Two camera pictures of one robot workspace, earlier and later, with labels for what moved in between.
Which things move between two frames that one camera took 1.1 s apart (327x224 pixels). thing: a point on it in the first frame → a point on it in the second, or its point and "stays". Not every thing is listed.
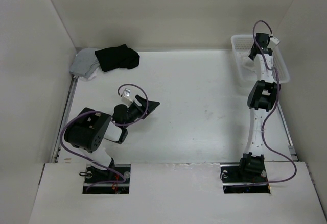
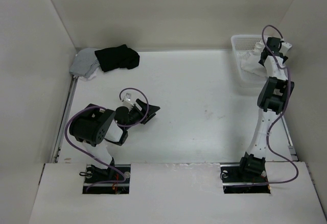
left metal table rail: (57, 146) stays
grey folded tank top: (85, 61) stays
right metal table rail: (294, 154) stays
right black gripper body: (250, 56) → (284, 58)
